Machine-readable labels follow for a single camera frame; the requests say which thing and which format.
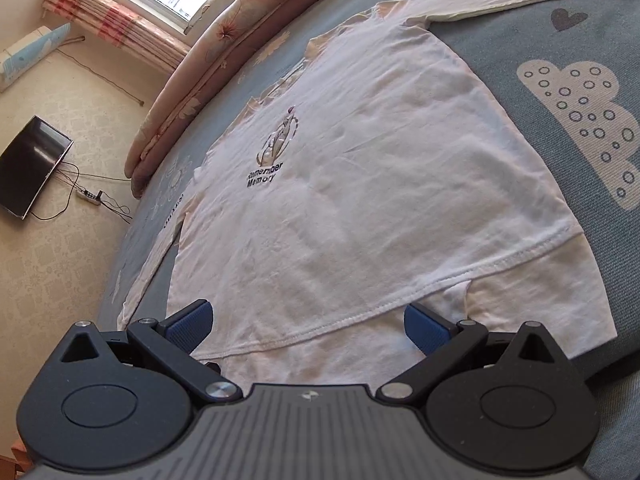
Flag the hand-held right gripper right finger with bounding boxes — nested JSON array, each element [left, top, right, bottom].
[[377, 304, 558, 403]]

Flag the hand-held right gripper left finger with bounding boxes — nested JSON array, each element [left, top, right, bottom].
[[60, 300, 240, 403]]

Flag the white long-sleeve printed shirt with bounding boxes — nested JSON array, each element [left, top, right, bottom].
[[117, 0, 632, 387]]

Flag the bed with blue floral sheet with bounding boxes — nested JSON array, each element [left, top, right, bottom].
[[95, 0, 640, 480]]

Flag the pink floral quilt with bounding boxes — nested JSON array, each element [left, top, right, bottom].
[[124, 0, 377, 197]]

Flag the pink checked curtain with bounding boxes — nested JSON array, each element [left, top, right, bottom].
[[41, 0, 194, 74]]

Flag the tangled black wall cables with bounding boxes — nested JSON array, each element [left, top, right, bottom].
[[29, 161, 134, 224]]

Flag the black wall television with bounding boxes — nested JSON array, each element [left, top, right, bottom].
[[0, 116, 75, 222]]

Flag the air conditioner hose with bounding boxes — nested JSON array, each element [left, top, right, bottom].
[[54, 46, 147, 108]]

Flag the white wall air conditioner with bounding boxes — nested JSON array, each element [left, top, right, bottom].
[[0, 21, 72, 87]]

